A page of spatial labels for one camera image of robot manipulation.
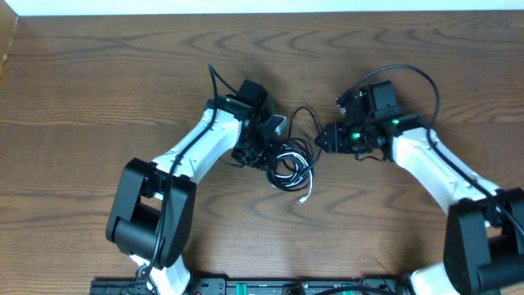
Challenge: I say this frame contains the white cable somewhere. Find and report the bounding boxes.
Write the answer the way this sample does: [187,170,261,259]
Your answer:
[272,151,314,205]

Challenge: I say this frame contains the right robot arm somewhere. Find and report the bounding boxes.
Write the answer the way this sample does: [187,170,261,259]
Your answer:
[315,81,523,294]

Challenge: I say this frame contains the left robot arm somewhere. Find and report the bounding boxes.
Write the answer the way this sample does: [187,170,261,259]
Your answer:
[106,79,287,294]

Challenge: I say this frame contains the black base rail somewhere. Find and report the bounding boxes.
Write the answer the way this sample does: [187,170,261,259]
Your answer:
[88,276,413,295]

